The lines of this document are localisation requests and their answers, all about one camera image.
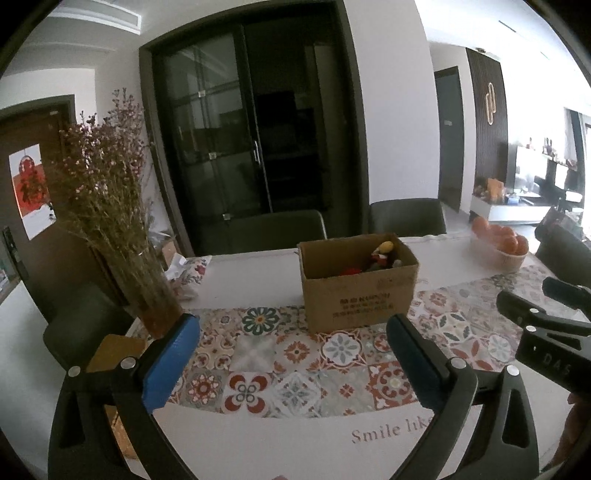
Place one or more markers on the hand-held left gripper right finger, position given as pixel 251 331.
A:
pixel 415 360

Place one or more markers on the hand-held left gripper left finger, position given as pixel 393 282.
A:
pixel 171 360

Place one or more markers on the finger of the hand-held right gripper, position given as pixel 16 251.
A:
pixel 521 309
pixel 565 291

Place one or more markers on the brown cardboard box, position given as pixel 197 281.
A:
pixel 355 300

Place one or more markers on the red fluffy plush toy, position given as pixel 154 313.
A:
pixel 353 271

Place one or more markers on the yellow plush toy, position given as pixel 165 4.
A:
pixel 387 247

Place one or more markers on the person's right hand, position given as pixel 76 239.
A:
pixel 579 424

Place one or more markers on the white fruit basket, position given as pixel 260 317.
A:
pixel 508 263

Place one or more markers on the yellow chair cushion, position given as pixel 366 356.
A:
pixel 115 353

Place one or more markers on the glass vase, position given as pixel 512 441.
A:
pixel 147 300

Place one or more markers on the patterned cloth bag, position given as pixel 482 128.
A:
pixel 191 274

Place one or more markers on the dark chair with yellow cushion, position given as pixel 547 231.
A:
pixel 83 323

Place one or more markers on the white television cabinet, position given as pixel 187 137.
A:
pixel 508 210

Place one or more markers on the small cardboard box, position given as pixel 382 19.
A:
pixel 168 251

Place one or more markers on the patterned tablecloth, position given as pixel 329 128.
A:
pixel 295 443

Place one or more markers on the grey door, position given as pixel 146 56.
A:
pixel 450 147

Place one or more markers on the dried flower bunch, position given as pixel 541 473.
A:
pixel 101 184

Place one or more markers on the dark glass sliding door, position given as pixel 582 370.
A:
pixel 231 138

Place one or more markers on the brown wooden door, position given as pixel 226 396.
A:
pixel 46 124

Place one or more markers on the dark slatted wall panel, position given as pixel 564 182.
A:
pixel 475 138

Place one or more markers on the red wall poster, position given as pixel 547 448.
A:
pixel 30 189

